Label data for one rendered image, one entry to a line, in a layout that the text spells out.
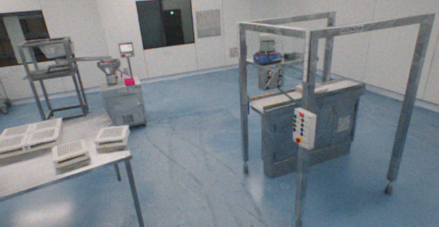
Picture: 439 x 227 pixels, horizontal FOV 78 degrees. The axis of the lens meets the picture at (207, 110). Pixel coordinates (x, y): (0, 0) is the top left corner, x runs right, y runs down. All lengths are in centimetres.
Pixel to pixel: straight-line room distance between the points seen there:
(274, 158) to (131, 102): 253
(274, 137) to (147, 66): 501
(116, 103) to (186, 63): 341
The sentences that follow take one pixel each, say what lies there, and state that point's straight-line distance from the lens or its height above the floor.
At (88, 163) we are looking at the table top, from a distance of 225.
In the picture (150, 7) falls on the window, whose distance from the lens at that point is 724.
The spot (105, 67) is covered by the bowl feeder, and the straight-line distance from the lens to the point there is 459.
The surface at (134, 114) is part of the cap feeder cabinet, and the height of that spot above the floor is 26.
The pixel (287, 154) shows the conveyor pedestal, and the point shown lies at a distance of 321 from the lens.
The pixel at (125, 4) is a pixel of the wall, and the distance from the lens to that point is 717.
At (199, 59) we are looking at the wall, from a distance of 764.
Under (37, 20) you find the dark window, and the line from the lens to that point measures 731.
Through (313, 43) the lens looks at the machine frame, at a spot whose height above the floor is 164.
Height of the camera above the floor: 196
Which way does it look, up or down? 23 degrees down
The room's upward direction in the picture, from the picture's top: 5 degrees counter-clockwise
